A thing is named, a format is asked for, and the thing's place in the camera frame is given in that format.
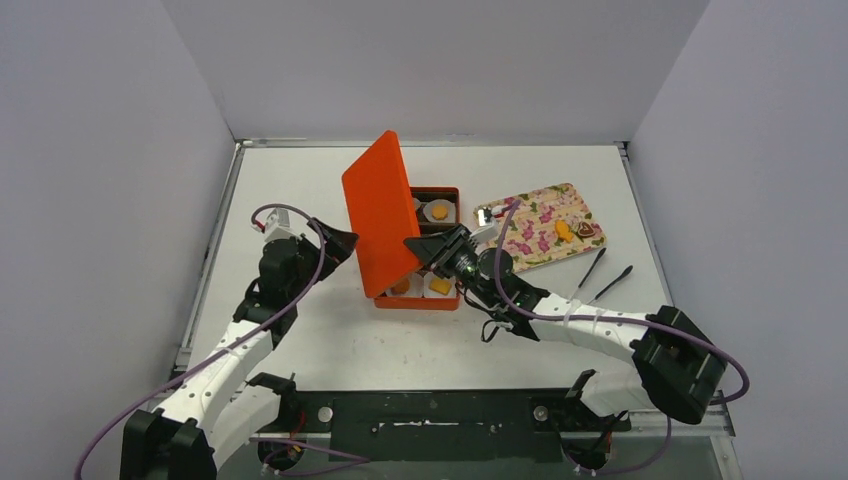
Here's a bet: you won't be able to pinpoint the orange cookie tin box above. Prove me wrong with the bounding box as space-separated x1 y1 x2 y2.
373 186 460 311

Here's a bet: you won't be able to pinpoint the aluminium frame rail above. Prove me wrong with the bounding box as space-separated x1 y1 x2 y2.
236 135 630 149

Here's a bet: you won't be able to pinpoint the yellow fish cookie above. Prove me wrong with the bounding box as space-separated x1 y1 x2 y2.
554 220 574 243

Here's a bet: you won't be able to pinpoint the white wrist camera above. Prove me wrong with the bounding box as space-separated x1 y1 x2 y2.
250 203 311 243
470 204 509 246

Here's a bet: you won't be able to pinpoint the chocolate heart cookie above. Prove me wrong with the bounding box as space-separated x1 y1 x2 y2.
575 221 595 239

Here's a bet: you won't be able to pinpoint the small orange cookie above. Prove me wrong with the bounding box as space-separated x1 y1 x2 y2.
389 279 411 296

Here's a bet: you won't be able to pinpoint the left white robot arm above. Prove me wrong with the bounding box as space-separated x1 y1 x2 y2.
119 219 359 479

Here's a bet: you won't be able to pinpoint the floral tray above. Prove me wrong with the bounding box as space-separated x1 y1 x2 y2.
479 183 607 272

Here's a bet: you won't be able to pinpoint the round orange cookie top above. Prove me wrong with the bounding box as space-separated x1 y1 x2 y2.
430 204 450 221

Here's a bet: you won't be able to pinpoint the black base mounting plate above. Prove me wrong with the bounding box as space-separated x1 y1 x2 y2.
259 389 631 463

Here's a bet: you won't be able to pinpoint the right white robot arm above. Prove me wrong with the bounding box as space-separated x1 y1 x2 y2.
404 226 729 428

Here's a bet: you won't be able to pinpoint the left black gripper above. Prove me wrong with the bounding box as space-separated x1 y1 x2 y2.
288 219 358 301

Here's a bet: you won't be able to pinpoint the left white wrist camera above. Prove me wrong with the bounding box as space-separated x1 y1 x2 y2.
250 203 311 243

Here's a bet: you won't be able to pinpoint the orange tin lid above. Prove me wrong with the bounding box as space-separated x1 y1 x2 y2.
341 130 420 298

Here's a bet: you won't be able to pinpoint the metal tongs with black tips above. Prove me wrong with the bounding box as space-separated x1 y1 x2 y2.
569 247 635 305

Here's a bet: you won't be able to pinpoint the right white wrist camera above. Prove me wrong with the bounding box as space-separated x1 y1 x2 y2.
470 204 509 246

